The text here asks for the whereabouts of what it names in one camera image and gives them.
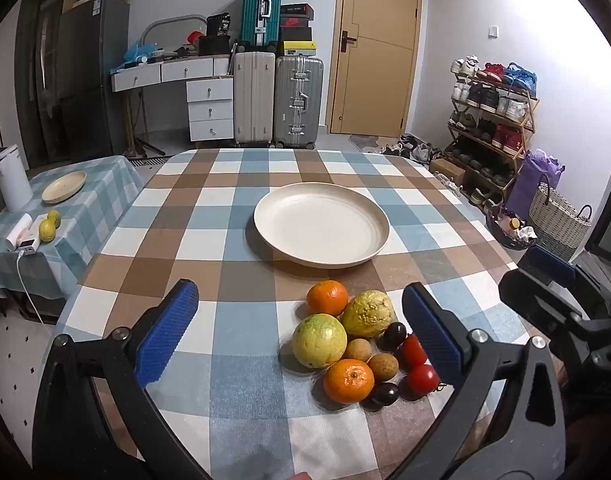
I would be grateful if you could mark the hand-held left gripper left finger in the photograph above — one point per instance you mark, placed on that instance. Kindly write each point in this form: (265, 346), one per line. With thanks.
(168, 332)

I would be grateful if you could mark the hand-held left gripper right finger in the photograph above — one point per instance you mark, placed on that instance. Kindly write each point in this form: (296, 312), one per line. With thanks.
(433, 332)

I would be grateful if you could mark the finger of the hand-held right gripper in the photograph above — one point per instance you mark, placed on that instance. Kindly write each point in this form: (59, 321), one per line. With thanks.
(550, 264)
(530, 295)

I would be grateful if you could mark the red tomato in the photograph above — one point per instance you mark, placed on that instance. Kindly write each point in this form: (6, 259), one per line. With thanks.
(413, 352)
(423, 379)

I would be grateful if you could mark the dark plum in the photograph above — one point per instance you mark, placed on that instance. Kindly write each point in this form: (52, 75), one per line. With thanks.
(394, 335)
(384, 394)

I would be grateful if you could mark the bumpy yellow guava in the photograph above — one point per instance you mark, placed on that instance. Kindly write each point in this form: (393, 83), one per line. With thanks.
(368, 312)

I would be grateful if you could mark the orange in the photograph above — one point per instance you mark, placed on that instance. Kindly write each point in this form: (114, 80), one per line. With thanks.
(327, 298)
(349, 381)

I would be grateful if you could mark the round green guava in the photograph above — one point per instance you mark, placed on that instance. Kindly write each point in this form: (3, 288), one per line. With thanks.
(319, 340)

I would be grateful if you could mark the large cream plate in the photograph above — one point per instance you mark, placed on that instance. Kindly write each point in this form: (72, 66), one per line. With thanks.
(320, 220)

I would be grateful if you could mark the woven basket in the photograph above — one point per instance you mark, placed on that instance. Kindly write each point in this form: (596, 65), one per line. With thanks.
(558, 225)

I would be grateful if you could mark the black basket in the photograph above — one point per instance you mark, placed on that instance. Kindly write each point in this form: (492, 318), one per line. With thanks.
(505, 237)

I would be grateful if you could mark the small brown round fruit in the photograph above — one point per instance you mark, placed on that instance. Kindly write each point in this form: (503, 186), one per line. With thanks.
(358, 350)
(384, 366)

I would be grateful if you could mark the purple bag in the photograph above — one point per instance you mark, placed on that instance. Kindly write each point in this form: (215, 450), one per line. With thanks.
(528, 185)

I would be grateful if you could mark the brown cardboard box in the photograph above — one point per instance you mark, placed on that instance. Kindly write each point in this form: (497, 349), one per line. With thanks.
(448, 170)

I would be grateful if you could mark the teal checkered tablecloth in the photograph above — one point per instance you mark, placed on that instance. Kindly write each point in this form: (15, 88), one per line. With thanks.
(85, 215)

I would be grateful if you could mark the wooden shoe rack with shoes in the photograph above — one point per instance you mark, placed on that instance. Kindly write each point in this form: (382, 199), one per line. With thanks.
(490, 125)

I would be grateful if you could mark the white charger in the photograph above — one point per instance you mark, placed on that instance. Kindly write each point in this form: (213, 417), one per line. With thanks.
(23, 232)

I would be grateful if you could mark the small cream plate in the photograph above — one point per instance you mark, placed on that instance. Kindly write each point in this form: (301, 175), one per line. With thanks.
(64, 187)

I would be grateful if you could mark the pile of shoes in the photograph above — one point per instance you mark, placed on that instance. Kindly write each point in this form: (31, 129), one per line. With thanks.
(410, 149)

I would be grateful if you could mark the floor mat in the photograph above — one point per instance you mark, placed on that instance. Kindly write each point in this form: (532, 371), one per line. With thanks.
(373, 141)

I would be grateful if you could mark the white kettle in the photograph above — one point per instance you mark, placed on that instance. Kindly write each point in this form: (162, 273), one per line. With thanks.
(13, 180)

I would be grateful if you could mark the white desk with drawers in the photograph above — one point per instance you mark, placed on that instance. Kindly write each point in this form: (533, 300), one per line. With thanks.
(205, 95)

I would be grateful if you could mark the white suitcase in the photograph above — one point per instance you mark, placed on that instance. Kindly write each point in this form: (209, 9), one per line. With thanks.
(254, 97)

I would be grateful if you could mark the silver suitcase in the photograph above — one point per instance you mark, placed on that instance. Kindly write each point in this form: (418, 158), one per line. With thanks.
(298, 100)

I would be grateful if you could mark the grey refrigerator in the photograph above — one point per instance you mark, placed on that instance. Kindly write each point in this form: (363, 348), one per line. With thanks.
(93, 75)

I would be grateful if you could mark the wooden door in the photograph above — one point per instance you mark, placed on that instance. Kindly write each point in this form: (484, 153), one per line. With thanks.
(373, 60)

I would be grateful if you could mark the blue plastic bag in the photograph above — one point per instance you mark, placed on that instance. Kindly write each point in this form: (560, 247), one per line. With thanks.
(140, 52)

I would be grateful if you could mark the dark glass cabinet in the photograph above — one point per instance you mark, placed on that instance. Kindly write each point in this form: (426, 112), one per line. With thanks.
(38, 70)

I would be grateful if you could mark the black bag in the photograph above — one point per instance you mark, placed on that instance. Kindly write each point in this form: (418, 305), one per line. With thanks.
(218, 25)

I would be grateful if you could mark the yellow shoe box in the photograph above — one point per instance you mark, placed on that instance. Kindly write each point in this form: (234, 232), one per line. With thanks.
(298, 49)

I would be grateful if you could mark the plain black shoe box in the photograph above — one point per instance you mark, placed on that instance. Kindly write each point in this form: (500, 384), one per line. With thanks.
(295, 34)

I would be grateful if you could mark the teal suitcase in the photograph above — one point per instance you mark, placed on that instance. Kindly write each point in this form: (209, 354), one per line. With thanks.
(260, 12)

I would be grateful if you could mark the red black shoe box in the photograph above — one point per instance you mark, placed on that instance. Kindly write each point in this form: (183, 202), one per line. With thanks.
(295, 21)

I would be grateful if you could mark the arched metal frame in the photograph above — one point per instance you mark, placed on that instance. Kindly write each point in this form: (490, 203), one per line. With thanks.
(173, 19)

